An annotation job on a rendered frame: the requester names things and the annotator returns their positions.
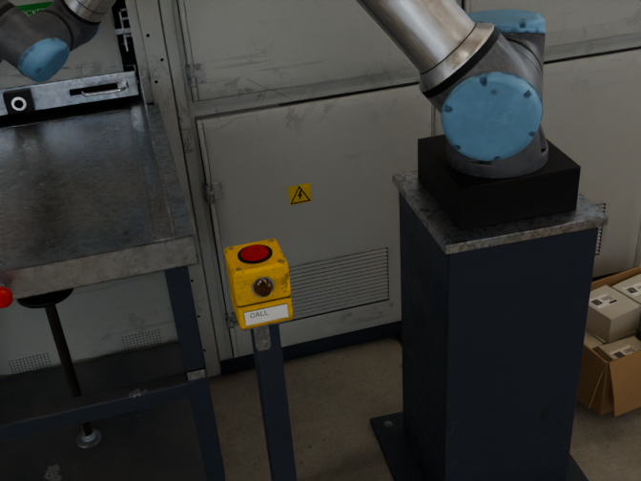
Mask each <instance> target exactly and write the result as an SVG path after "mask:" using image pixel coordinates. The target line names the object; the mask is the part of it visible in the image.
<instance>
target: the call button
mask: <svg viewBox="0 0 641 481"><path fill-rule="evenodd" d="M268 254H269V250H268V249H267V248H266V247H264V246H262V245H251V246H248V247H246V248H245V249H244V250H242V252H241V256H242V257H243V258H244V259H245V260H247V261H258V260H261V259H264V258H265V257H267V256H268Z"/></svg>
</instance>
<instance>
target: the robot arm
mask: <svg viewBox="0 0 641 481"><path fill-rule="evenodd" d="M115 1H116V0H53V2H52V3H51V4H50V5H49V6H48V7H47V8H45V9H43V10H41V11H39V12H37V13H35V14H34V15H32V16H28V15H27V14H25V13H24V12H23V11H21V10H20V9H18V8H17V7H15V6H14V4H13V3H11V2H10V1H9V0H0V62H2V61H3V60H4V59H5V60H6V61H7V62H9V63H10V64H11V65H12V66H13V67H14V68H16V69H17V70H18V71H19V72H20V73H21V74H22V75H24V76H27V77H29V78H30V79H32V80H33V81H35V82H44V81H46V80H48V79H50V78H52V76H53V75H54V74H56V73H57V72H58V71H59V70H60V69H61V68H62V67H63V65H64V64H65V62H66V61H67V59H68V57H69V53H70V52H71V51H73V50H74V49H76V48H78V47H79V46H81V45H83V44H86V43H88V42H89V41H91V40H92V39H93V38H94V37H95V35H96V34H97V32H98V30H99V28H100V23H101V21H102V20H103V19H104V17H105V14H106V13H107V12H108V10H109V9H110V8H111V7H112V5H113V4H114V3H115ZM356 1H357V2H358V3H359V4H360V6H361V7H362V8H363V9H364V10H365V11H366V12H367V13H368V15H369V16H370V17H371V18H372V19H373V20H374V21H375V22H376V23H377V25H378V26H379V27H380V28H381V29H382V30H383V31H384V32H385V34H386V35H387V36H388V37H389V38H390V39H391V40H392V41H393V42H394V44H395V45H396V46H397V47H398V48H399V49H400V50H401V51H402V52H403V54H404V55H405V56H406V57H407V58H408V59H409V60H410V62H411V63H412V64H413V65H414V66H415V67H416V68H417V69H418V70H419V72H420V85H419V90H420V91H421V93H422V94H423V95H424V96H425V97H426V98H427V99H428V100H429V101H430V103H431V104H432V105H433V106H434V107H435V108H436V109H437V110H438V111H439V112H440V114H441V121H442V126H443V130H444V133H445V136H446V138H447V140H448V142H447V144H446V160H447V162H448V163H449V165H450V166H452V167H453V168H454V169H456V170H458V171H460V172H462V173H465V174H467V175H471V176H474V177H479V178H517V177H521V176H525V175H528V174H531V173H533V172H535V171H537V170H539V169H541V168H542V167H543V166H544V165H545V164H546V163H547V161H548V143H547V140H546V137H545V134H544V131H543V128H542V125H541V120H542V117H543V69H544V52H545V38H546V34H547V31H546V21H545V18H544V16H543V15H542V14H540V13H538V12H534V11H530V10H481V11H475V12H472V13H469V14H466V13H465V12H464V10H463V9H462V8H461V7H460V6H459V5H458V3H457V2H456V1H455V0H356Z"/></svg>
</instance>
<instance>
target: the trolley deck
mask: <svg viewBox="0 0 641 481"><path fill-rule="evenodd" d="M147 107H148V112H149V116H150V119H151V123H152V128H153V132H154V136H155V143H156V148H157V151H158V155H159V159H160V164H161V168H162V172H163V176H164V180H165V184H166V188H167V192H168V196H169V201H170V204H171V208H172V212H173V217H174V221H175V225H176V232H177V236H178V238H177V239H172V240H163V241H158V242H154V240H153V234H152V228H151V224H150V218H149V212H148V207H147V201H146V196H145V191H144V185H143V179H142V175H141V169H140V163H139V158H138V152H137V147H136V142H135V136H134V126H133V121H132V116H131V110H130V109H127V110H120V111H114V112H107V113H102V114H95V115H83V116H78V117H71V118H65V119H58V120H53V121H46V122H40V123H33V124H28V125H22V126H15V127H9V128H3V129H0V286H1V285H2V284H4V285H6V286H7V288H9V289H10V290H11V292H12V294H13V299H12V300H13V301H14V300H19V299H24V298H28V297H33V296H38V295H43V294H48V293H52V292H57V291H63V290H68V289H73V288H77V287H82V286H87V285H92V284H97V283H102V282H110V281H115V280H120V279H126V278H130V277H135V276H140V275H145V274H150V273H154V272H159V271H164V270H169V269H174V268H179V267H183V266H189V265H194V264H199V260H198V254H197V249H196V239H195V233H194V229H193V226H192V223H191V220H190V216H189V212H188V209H187V205H186V202H185V198H184V195H183V192H182V188H181V185H180V181H179V177H178V174H177V170H176V165H175V161H174V158H173V154H172V150H171V147H170V143H169V140H168V137H167V133H166V130H165V126H164V123H163V119H162V115H161V112H160V109H159V105H158V103H157V105H152V106H147Z"/></svg>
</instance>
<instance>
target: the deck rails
mask: <svg viewBox="0 0 641 481"><path fill-rule="evenodd" d="M138 81H139V86H140V91H141V96H142V101H143V105H140V106H134V107H130V110H131V116H132V121H133V126H134V136H135V142H136V147H137V152H138V158H139V163H140V169H141V175H142V179H143V185H144V191H145V196H146V201H147V207H148V212H149V218H150V224H151V228H152V234H153V240H154V242H158V241H167V240H172V239H177V238H178V236H177V232H176V225H175V221H174V217H173V212H172V208H171V204H170V201H169V196H168V192H167V188H166V184H165V180H164V176H163V172H162V168H161V164H160V159H159V155H158V151H157V148H156V143H155V136H154V132H153V128H152V123H151V119H150V116H149V112H148V107H147V105H146V104H145V99H144V95H143V92H142V87H141V83H140V79H139V78H138Z"/></svg>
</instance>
